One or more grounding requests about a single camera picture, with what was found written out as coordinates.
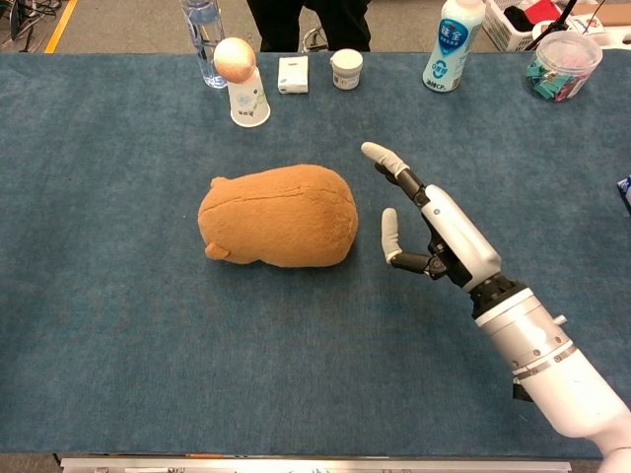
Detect tan plush toy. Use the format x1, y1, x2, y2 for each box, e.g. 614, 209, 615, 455
197, 164, 360, 269

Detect white printed box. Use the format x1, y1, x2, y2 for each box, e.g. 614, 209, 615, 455
566, 12, 610, 36

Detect clear plastic water bottle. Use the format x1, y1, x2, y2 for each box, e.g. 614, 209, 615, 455
179, 0, 229, 90

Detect white blue drink bottle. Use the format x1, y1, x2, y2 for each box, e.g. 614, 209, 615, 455
421, 0, 487, 93

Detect black floor cables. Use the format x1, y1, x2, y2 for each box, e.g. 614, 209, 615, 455
0, 0, 63, 41

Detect person in black trousers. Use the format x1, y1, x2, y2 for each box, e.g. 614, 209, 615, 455
245, 0, 372, 53

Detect brown egg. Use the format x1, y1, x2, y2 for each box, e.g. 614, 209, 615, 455
213, 36, 258, 85

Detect aluminium profile rail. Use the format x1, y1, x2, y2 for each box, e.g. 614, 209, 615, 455
59, 456, 573, 473

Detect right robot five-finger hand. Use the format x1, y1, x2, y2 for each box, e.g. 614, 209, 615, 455
361, 141, 504, 294

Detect black cloth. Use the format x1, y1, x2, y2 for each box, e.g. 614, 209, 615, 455
502, 5, 543, 32

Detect clear jar of binder clips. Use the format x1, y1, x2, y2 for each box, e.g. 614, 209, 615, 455
522, 30, 603, 103

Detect white plastic basket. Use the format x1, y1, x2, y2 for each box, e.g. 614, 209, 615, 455
481, 0, 568, 53

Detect upside-down white paper cup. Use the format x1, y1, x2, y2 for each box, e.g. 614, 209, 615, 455
226, 66, 272, 129

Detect black stand pole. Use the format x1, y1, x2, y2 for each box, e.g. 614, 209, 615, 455
526, 0, 581, 51

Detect blue table cloth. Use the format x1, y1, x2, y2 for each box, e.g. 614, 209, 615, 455
0, 51, 631, 459

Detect blue white packet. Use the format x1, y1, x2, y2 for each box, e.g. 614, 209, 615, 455
615, 172, 631, 216

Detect small white lidded jar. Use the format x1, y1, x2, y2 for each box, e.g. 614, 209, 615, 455
329, 48, 365, 91

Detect small pink white carton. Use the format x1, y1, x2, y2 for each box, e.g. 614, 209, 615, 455
277, 55, 311, 95

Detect red cloth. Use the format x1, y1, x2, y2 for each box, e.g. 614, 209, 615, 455
525, 0, 563, 24

